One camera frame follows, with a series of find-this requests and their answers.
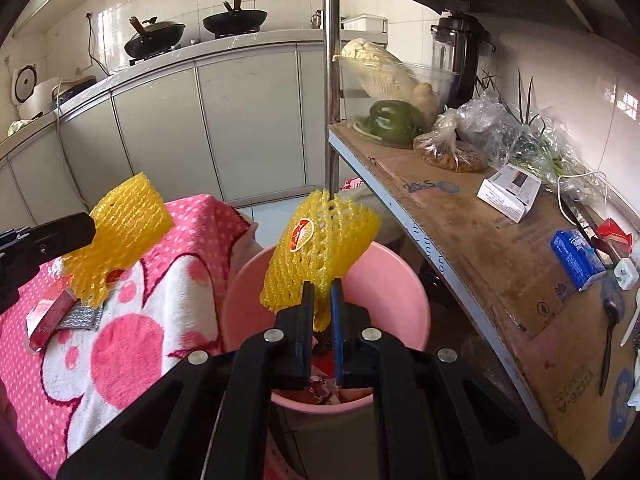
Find blue tissue pack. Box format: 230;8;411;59
550;229;606;292

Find black wok with handle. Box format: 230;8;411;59
203;0;268;39

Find silver scouring cloth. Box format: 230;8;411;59
56;302;104;332

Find red packet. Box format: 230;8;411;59
596;218;634;256

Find black spoon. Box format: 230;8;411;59
599;299;620;396

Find grey kitchen cabinets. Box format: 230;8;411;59
1;42;324;229

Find small white box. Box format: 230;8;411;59
477;164;541;223

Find pink plastic basin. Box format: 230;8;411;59
218;242;431;416

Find bag of brown nuts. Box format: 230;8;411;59
413;108;487;174

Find green bell pepper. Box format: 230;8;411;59
364;100;425;145

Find white cable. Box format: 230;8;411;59
556;170;616;226

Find metal shelf rack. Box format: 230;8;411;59
322;0;640;476

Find potato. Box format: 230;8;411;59
411;82;439;122

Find clear glass bowl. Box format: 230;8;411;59
340;56;457;148

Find yellow foam fruit net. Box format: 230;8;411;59
62;172;174;308

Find yellow foam net with sticker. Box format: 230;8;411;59
259;190;382;333

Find clear bag with scallions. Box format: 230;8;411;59
455;69;601;201

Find red toothpaste box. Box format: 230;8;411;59
26;284;77;352

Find black wok with lid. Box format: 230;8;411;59
124;16;186;60

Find napa cabbage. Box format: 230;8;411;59
341;38;418;101

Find white rice cooker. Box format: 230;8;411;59
11;64;61;120

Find black blender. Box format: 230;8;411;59
431;11;496;108

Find pink polka dot towel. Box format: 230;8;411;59
1;194;262;478

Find white power adapter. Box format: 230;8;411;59
613;258;639;292

